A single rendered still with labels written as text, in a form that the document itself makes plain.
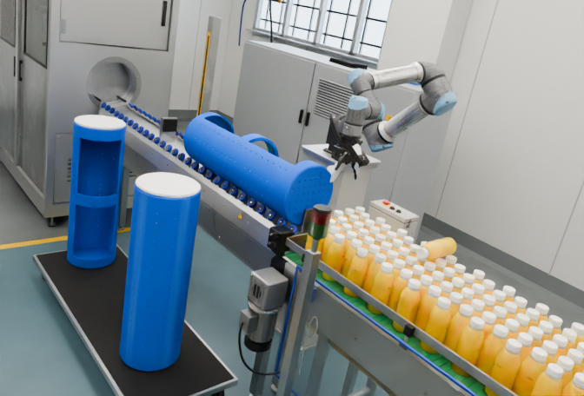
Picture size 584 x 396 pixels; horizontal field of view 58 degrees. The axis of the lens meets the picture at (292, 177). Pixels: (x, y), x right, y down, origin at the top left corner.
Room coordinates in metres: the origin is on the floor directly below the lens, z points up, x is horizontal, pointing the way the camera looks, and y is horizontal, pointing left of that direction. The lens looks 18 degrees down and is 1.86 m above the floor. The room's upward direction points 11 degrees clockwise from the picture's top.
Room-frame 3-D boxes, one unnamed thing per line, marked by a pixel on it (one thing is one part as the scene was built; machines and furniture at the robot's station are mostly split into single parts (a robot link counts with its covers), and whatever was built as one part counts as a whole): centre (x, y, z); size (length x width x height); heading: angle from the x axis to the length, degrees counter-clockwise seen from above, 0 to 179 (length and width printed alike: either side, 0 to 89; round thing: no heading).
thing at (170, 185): (2.13, 0.52, 1.03); 0.28 x 0.28 x 0.01
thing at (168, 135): (3.10, 0.80, 1.00); 0.10 x 0.04 x 0.15; 133
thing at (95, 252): (2.90, 1.14, 0.59); 0.28 x 0.28 x 0.88
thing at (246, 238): (2.89, 0.60, 0.79); 2.17 x 0.29 x 0.34; 43
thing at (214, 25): (3.44, 0.67, 0.85); 0.06 x 0.06 x 1.70; 43
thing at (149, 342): (2.13, 0.52, 0.59); 0.28 x 0.28 x 0.88
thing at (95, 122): (2.90, 1.14, 1.03); 0.28 x 0.28 x 0.01
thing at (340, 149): (2.08, -0.20, 1.35); 0.09 x 0.08 x 0.12; 43
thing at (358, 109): (2.08, -0.21, 1.51); 0.09 x 0.08 x 0.11; 139
